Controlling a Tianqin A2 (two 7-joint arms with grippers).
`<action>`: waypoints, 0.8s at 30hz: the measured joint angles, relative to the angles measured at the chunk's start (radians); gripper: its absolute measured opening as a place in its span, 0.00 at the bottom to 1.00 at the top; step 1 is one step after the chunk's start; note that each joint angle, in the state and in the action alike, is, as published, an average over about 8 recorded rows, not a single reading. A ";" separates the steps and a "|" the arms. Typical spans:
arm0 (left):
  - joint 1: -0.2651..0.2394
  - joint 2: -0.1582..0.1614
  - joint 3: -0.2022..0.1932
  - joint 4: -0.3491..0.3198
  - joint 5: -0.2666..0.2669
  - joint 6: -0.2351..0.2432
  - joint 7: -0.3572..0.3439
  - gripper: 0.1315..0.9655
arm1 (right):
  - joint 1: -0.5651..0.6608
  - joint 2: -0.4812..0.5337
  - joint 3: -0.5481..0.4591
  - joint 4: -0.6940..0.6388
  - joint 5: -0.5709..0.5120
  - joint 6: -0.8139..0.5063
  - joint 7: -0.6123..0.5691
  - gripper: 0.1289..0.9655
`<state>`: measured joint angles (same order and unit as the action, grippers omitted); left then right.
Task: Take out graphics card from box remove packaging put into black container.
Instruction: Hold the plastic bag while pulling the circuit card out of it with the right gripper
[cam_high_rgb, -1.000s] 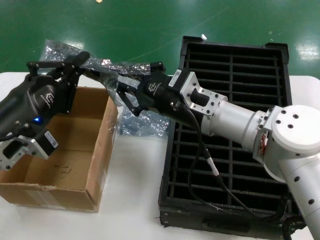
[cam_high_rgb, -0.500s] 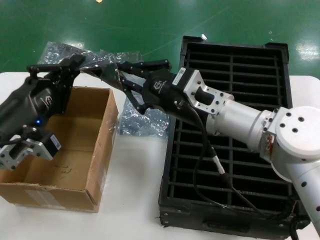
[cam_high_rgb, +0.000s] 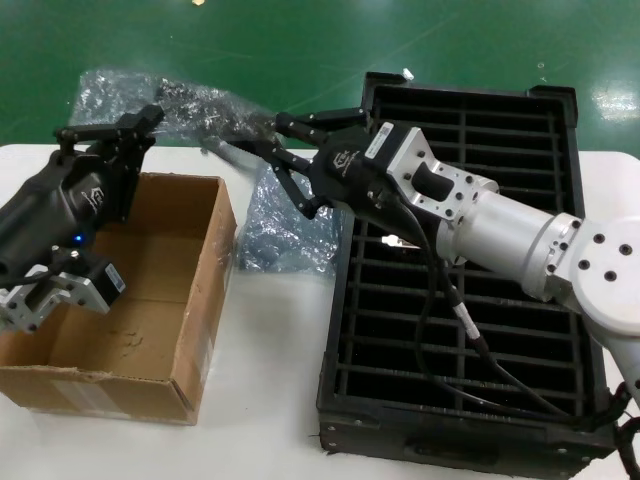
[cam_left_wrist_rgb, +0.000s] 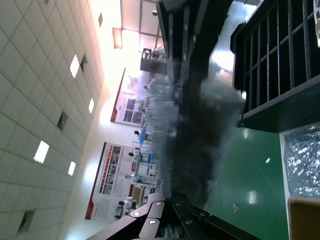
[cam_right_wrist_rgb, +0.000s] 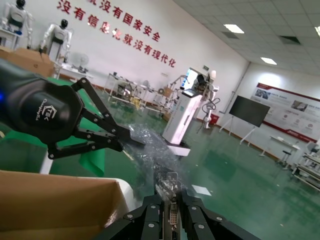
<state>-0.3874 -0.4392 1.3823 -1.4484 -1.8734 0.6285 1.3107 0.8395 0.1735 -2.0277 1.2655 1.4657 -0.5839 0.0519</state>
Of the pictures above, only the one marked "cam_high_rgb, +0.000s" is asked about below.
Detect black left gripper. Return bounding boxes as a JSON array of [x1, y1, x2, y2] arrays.
[[0, 103, 167, 289]]

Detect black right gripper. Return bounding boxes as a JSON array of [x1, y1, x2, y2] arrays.
[[248, 106, 437, 245]]

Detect graphics card with silver bracket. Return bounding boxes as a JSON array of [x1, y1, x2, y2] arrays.
[[380, 233, 419, 250], [197, 97, 286, 174]]

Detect brown cardboard box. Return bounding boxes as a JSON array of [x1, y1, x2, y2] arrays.
[[0, 172, 238, 427]]

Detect black slotted container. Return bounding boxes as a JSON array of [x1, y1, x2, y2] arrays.
[[313, 71, 621, 474]]

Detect grey crumpled antistatic bag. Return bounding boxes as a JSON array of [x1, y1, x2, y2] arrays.
[[233, 164, 351, 276]]

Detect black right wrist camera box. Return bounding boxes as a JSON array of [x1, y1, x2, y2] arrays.
[[364, 122, 411, 161]]

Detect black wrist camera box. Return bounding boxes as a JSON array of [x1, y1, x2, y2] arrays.
[[364, 122, 411, 161], [92, 257, 126, 314]]

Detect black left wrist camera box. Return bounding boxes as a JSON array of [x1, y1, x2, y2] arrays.
[[92, 257, 126, 314]]

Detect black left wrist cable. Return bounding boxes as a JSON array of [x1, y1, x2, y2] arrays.
[[0, 244, 81, 289]]

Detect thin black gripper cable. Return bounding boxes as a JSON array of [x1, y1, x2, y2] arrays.
[[374, 187, 601, 426]]

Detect black cable with silver connector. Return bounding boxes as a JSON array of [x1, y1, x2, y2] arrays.
[[437, 247, 586, 421]]

